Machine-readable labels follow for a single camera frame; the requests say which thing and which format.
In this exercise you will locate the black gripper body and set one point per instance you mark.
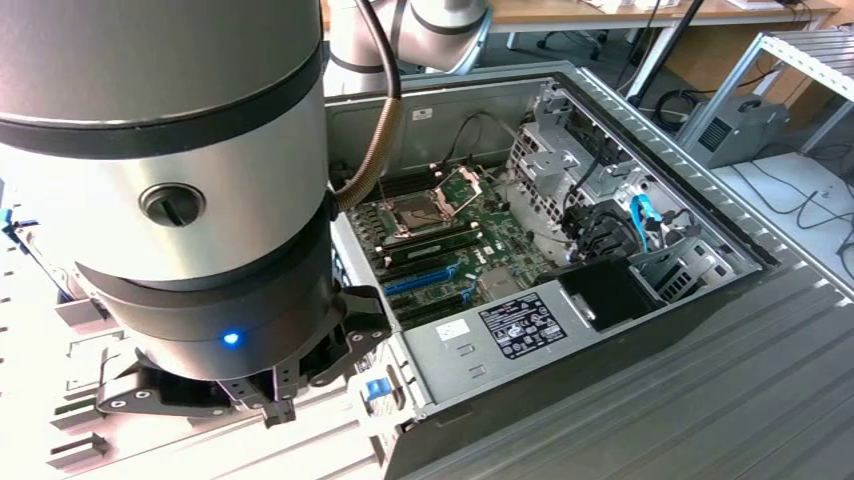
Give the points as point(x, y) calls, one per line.
point(221, 325)

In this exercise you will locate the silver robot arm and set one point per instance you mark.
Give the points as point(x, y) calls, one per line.
point(167, 150)

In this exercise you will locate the blue expansion slot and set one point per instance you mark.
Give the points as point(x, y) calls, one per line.
point(421, 281)

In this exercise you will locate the blue case latch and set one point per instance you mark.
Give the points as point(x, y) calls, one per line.
point(377, 390)

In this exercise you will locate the silver power supply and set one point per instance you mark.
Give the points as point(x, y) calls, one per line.
point(454, 350)

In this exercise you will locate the open PC case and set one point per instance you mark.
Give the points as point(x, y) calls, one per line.
point(468, 360)

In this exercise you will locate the installed RAM stick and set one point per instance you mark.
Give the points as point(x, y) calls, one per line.
point(430, 250)

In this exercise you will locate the grey parts rack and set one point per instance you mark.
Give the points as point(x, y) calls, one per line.
point(81, 315)

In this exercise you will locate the CPU socket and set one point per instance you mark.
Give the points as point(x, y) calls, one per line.
point(414, 217)

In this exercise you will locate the silver chipset heatsink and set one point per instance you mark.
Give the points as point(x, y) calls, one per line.
point(501, 282)

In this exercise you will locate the green motherboard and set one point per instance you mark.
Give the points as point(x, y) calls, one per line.
point(481, 245)

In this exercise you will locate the metal socket cover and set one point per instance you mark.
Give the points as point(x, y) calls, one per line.
point(461, 190)

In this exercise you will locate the silver perforated drive cage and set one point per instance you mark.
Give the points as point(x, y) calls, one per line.
point(541, 200)

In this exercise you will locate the black plastic shroud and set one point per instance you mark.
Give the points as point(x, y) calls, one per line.
point(608, 290)

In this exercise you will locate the metal disk bay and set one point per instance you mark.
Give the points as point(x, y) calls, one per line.
point(681, 270)

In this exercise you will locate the office chair base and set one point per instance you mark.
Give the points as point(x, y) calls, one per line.
point(574, 40)

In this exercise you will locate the white side table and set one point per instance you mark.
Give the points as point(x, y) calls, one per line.
point(788, 210)

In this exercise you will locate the grey box unit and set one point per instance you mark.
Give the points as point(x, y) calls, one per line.
point(741, 130)

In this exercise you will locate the wooden desk with white legs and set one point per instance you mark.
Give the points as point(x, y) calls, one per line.
point(601, 12)

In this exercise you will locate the black stand pole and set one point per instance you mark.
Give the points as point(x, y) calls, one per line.
point(668, 45)

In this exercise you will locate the aluminium frame table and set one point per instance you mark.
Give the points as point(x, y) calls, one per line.
point(801, 50)

